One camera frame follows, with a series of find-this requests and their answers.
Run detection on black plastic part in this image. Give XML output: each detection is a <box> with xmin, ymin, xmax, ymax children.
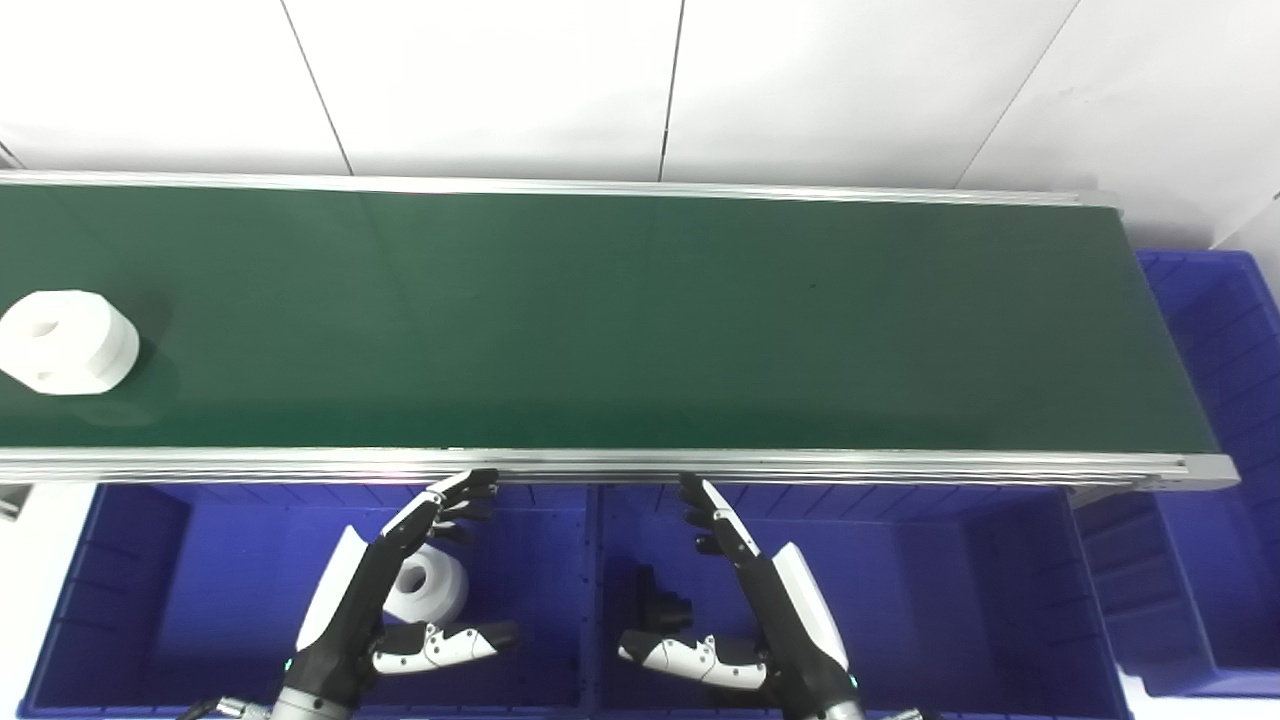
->
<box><xmin>634</xmin><ymin>564</ymin><xmax>697</xmax><ymax>633</ymax></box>

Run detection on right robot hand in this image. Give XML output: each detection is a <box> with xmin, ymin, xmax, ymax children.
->
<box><xmin>617</xmin><ymin>473</ymin><xmax>862</xmax><ymax>714</ymax></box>

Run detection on green conveyor belt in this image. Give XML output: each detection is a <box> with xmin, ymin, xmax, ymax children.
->
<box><xmin>0</xmin><ymin>185</ymin><xmax>1222</xmax><ymax>453</ymax></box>

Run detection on white hexagonal part with hole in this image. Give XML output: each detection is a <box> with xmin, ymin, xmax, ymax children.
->
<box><xmin>0</xmin><ymin>290</ymin><xmax>141</xmax><ymax>396</ymax></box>

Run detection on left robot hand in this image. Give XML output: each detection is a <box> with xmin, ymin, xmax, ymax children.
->
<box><xmin>285</xmin><ymin>468</ymin><xmax>522</xmax><ymax>707</ymax></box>

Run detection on white round part with hole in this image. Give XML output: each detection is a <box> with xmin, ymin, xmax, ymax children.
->
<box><xmin>383</xmin><ymin>544</ymin><xmax>470</xmax><ymax>624</ymax></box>

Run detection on blue plastic bin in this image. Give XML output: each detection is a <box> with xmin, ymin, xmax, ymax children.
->
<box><xmin>17</xmin><ymin>483</ymin><xmax>599</xmax><ymax>718</ymax></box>
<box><xmin>590</xmin><ymin>484</ymin><xmax>1133</xmax><ymax>720</ymax></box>
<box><xmin>1074</xmin><ymin>249</ymin><xmax>1280</xmax><ymax>699</ymax></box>

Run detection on aluminium conveyor side rail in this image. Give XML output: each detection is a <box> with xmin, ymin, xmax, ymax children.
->
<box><xmin>0</xmin><ymin>446</ymin><xmax>1241</xmax><ymax>494</ymax></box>
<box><xmin>0</xmin><ymin>169</ymin><xmax>1122</xmax><ymax>210</ymax></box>

